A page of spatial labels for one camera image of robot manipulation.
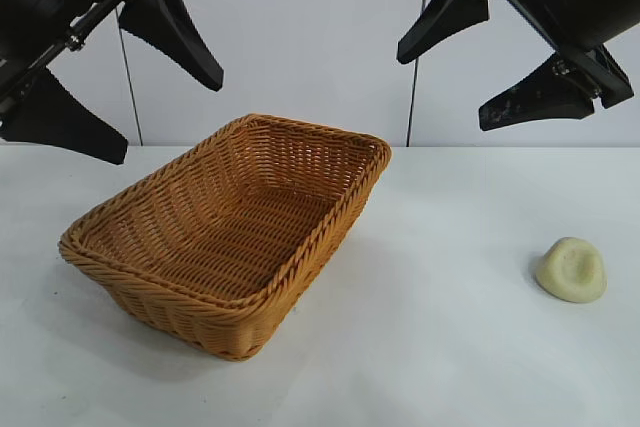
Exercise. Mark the pale yellow egg yolk pastry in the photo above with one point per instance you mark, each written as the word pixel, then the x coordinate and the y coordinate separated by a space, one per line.
pixel 570 272

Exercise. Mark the woven tan wicker basket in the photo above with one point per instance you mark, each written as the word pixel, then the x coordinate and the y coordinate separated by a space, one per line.
pixel 225 232

